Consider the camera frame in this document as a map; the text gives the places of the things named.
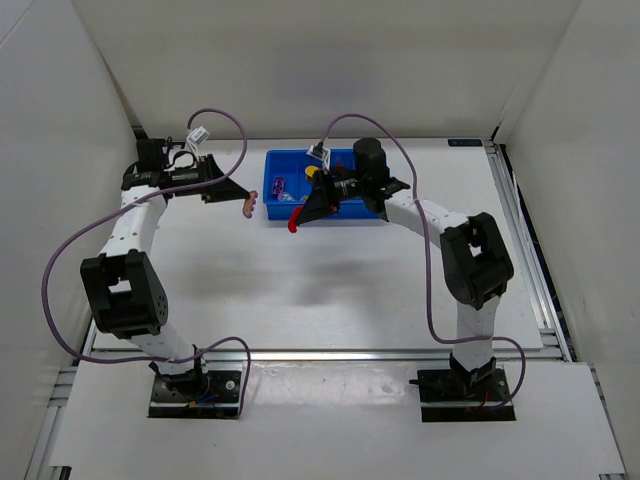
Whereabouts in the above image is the red half-round lego brick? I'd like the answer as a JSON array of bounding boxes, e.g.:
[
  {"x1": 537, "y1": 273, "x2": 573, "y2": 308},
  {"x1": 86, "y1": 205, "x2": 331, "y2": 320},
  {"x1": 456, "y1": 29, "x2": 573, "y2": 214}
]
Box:
[{"x1": 287, "y1": 207, "x2": 301, "y2": 233}]

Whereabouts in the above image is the purple butterfly lego brick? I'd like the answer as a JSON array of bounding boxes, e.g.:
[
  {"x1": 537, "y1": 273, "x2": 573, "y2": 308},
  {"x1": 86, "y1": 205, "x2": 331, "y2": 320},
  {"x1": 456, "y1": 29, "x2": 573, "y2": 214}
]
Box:
[{"x1": 271, "y1": 176, "x2": 286, "y2": 197}]

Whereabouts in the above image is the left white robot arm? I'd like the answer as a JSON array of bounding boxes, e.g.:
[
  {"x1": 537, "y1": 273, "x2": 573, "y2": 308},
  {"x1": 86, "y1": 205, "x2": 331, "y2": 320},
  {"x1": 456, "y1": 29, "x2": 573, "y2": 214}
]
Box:
[{"x1": 80, "y1": 139, "x2": 257, "y2": 381}]

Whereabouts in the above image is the aluminium frame rail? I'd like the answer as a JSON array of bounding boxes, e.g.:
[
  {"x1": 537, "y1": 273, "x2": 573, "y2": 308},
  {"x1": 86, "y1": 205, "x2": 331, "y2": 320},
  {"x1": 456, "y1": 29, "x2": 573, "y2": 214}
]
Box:
[{"x1": 205, "y1": 346, "x2": 567, "y2": 362}]

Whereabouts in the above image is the yellow orange butterfly lego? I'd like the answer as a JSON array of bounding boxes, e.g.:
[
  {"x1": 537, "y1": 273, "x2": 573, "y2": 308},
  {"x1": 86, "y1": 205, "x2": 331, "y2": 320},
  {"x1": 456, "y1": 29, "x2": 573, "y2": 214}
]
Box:
[{"x1": 305, "y1": 165, "x2": 319, "y2": 181}]

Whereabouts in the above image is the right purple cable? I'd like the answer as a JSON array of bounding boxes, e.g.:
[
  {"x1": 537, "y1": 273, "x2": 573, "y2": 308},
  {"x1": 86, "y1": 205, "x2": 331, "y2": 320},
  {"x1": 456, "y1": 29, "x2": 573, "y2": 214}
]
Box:
[{"x1": 318, "y1": 113, "x2": 526, "y2": 412}]

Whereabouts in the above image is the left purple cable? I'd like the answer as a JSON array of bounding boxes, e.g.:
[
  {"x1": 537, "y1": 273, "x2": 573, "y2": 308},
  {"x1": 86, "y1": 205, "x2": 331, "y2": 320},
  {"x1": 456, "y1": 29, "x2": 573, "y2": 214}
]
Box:
[{"x1": 40, "y1": 107, "x2": 251, "y2": 420}]

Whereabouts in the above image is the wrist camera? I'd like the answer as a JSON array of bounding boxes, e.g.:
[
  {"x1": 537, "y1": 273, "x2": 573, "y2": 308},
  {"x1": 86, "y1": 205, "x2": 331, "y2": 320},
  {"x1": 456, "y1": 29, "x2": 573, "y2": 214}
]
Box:
[
  {"x1": 306, "y1": 143, "x2": 331, "y2": 169},
  {"x1": 186, "y1": 126, "x2": 209, "y2": 151}
]

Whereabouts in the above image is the blue divided plastic bin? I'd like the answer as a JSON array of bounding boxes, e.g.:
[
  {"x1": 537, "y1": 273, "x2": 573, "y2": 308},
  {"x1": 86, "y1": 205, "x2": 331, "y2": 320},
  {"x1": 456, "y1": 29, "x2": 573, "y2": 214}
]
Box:
[{"x1": 262, "y1": 148, "x2": 376, "y2": 221}]

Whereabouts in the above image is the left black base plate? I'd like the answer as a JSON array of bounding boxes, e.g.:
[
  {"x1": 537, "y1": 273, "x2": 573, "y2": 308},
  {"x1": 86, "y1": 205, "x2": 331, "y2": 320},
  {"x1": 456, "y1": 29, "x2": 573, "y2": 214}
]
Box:
[{"x1": 147, "y1": 362, "x2": 246, "y2": 420}]

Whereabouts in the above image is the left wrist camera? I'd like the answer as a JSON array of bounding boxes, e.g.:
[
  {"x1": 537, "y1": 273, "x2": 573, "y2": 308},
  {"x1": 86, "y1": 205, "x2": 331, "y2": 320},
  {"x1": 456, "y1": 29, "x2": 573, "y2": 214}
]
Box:
[{"x1": 186, "y1": 126, "x2": 209, "y2": 151}]

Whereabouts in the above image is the purple cable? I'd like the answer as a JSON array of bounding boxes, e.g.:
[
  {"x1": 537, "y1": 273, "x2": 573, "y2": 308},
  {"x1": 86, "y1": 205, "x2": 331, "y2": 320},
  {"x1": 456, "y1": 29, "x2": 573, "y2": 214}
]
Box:
[
  {"x1": 318, "y1": 113, "x2": 526, "y2": 412},
  {"x1": 40, "y1": 107, "x2": 251, "y2": 420}
]

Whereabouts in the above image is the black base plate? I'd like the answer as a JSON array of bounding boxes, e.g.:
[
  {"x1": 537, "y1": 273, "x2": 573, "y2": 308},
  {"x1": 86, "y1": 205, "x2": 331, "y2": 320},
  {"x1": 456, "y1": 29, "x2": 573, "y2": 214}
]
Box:
[
  {"x1": 409, "y1": 368, "x2": 516, "y2": 423},
  {"x1": 147, "y1": 362, "x2": 246, "y2": 420}
]

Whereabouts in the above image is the purple rounded lego brick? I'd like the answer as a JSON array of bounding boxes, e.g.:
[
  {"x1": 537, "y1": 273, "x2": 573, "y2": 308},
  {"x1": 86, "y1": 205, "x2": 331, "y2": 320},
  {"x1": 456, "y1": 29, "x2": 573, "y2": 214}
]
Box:
[{"x1": 242, "y1": 190, "x2": 258, "y2": 219}]

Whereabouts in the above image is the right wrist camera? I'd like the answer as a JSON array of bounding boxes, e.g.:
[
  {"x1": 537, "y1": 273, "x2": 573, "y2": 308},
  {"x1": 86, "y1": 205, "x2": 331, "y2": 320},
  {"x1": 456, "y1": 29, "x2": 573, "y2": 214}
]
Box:
[{"x1": 306, "y1": 143, "x2": 331, "y2": 169}]

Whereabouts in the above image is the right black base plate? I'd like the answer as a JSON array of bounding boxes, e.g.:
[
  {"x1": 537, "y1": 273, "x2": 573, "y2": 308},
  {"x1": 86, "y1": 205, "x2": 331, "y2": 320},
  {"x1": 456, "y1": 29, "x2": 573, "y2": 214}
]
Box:
[{"x1": 409, "y1": 368, "x2": 516, "y2": 423}]

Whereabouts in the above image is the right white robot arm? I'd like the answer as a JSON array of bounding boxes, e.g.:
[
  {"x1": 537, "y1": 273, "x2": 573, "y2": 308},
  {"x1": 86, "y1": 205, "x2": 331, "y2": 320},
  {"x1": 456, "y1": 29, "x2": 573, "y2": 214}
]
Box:
[{"x1": 288, "y1": 138, "x2": 514, "y2": 393}]

